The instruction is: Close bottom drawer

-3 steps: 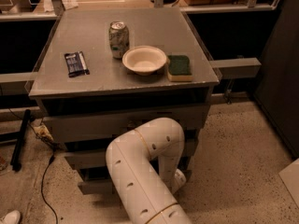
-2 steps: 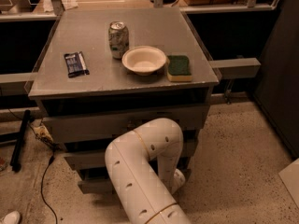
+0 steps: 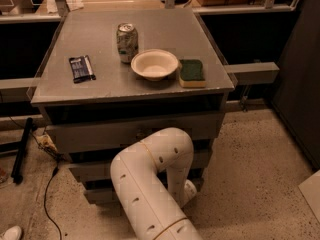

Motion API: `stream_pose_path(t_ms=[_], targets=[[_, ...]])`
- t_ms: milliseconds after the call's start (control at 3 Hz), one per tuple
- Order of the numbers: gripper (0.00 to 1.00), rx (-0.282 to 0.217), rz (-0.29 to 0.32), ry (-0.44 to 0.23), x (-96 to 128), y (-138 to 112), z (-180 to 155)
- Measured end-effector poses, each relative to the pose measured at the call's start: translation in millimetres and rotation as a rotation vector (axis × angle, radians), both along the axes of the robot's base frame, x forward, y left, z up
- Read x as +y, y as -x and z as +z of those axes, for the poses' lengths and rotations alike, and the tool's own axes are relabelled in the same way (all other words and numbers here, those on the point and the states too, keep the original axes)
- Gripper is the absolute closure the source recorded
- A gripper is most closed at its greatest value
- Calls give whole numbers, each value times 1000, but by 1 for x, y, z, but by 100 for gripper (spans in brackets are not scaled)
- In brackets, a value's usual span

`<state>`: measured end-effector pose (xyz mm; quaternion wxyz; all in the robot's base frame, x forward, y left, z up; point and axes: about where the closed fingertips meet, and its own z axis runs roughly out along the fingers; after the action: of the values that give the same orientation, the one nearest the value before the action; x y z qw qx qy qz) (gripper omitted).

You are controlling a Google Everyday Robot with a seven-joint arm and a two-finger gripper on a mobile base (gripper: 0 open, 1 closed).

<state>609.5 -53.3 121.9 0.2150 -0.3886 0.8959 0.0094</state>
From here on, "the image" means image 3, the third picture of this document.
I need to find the green yellow sponge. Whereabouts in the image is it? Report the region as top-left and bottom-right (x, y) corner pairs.
(179, 59), (206, 88)

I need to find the grey bottom drawer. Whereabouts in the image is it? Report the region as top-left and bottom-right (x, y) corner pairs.
(83, 177), (205, 206)

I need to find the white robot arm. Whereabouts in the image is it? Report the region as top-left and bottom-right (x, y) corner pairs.
(110, 128), (203, 240)

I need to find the black floor cable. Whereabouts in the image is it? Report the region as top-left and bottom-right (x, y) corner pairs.
(43, 166), (63, 240)

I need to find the black bar on floor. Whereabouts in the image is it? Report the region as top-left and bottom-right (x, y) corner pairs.
(11, 118), (33, 184)

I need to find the grey drawer cabinet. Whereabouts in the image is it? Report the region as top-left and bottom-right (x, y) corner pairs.
(29, 7), (236, 192)

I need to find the grey side rail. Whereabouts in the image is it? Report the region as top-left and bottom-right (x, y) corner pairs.
(0, 77), (40, 103)
(224, 62), (279, 85)

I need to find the green white soda can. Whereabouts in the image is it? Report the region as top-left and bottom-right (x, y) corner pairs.
(116, 23), (139, 63)

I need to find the white crumpled cloth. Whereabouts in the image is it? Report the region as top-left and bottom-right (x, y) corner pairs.
(66, 0), (84, 11)

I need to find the white power strip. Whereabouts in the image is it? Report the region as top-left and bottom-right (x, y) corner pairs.
(36, 134), (57, 152)

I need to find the white board on floor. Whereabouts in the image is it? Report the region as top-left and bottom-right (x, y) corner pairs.
(299, 170), (320, 223)

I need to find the grey top drawer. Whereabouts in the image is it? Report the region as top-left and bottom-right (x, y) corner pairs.
(47, 112), (224, 154)

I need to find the blue snack packet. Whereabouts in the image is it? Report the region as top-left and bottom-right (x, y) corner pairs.
(69, 55), (96, 84)

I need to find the white paper bowl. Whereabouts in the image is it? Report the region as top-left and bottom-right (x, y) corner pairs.
(131, 49), (179, 81)

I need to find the grey side rail left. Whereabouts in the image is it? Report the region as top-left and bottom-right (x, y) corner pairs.
(0, 77), (40, 103)

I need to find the white shoe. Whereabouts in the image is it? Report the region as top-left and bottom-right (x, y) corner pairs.
(0, 226), (22, 240)

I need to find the grey side rail right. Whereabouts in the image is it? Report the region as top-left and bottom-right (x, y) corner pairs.
(224, 62), (279, 85)

